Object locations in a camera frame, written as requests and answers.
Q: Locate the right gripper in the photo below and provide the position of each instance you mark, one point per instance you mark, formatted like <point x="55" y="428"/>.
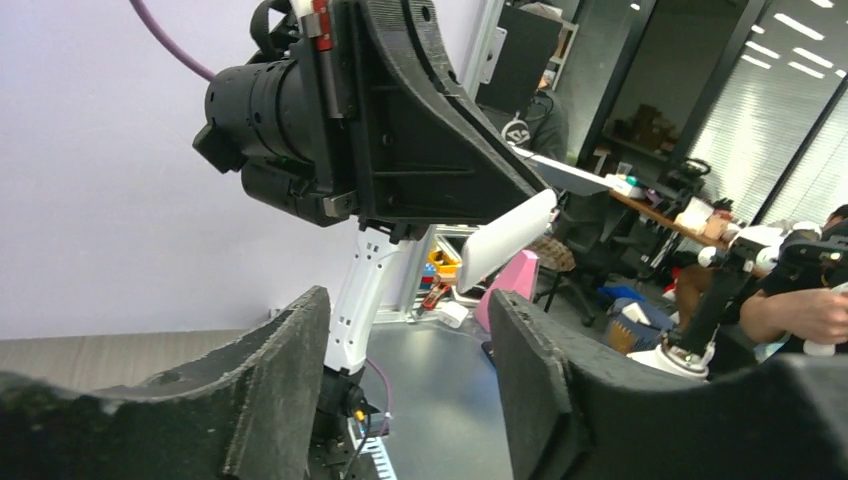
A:
<point x="393" y="139"/>

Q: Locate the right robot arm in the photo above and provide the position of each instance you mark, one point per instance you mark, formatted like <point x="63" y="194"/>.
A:
<point x="252" y="122"/>

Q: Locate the white battery cover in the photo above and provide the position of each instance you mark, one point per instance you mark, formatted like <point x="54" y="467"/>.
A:
<point x="497" y="242"/>

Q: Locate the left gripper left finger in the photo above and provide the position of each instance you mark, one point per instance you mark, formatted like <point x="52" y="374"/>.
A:
<point x="242" y="411"/>

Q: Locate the operator hand in background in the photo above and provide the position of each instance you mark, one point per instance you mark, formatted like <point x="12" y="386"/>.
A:
<point x="816" y="315"/>

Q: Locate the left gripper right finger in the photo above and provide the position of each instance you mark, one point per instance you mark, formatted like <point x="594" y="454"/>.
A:
<point x="576" y="409"/>

